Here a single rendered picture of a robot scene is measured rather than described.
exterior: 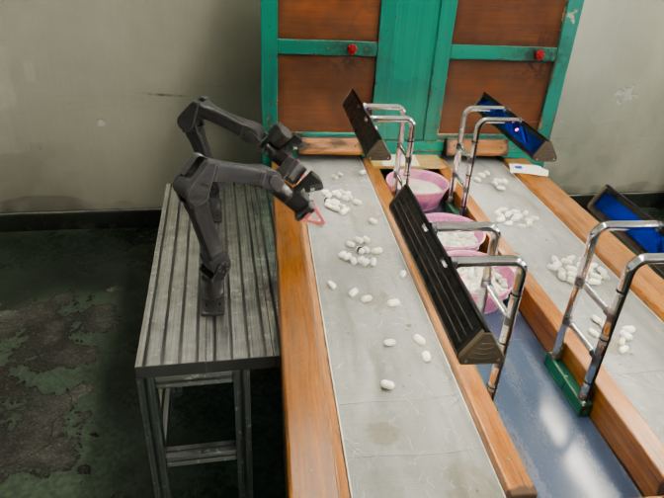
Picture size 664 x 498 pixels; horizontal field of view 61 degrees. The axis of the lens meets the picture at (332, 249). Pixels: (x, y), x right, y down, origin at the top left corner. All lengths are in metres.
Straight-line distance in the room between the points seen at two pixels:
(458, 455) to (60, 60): 2.86
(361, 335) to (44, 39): 2.49
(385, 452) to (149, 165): 2.65
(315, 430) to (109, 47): 2.59
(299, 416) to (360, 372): 0.23
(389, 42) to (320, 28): 0.30
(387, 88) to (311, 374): 1.55
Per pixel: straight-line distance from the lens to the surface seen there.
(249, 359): 1.56
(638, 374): 1.66
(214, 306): 1.74
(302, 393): 1.32
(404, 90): 2.63
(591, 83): 4.11
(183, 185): 1.58
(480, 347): 1.00
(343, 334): 1.53
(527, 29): 2.75
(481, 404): 1.37
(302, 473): 1.18
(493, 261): 1.19
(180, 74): 3.39
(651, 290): 2.00
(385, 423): 1.31
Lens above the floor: 1.68
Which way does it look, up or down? 30 degrees down
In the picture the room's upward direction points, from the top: 3 degrees clockwise
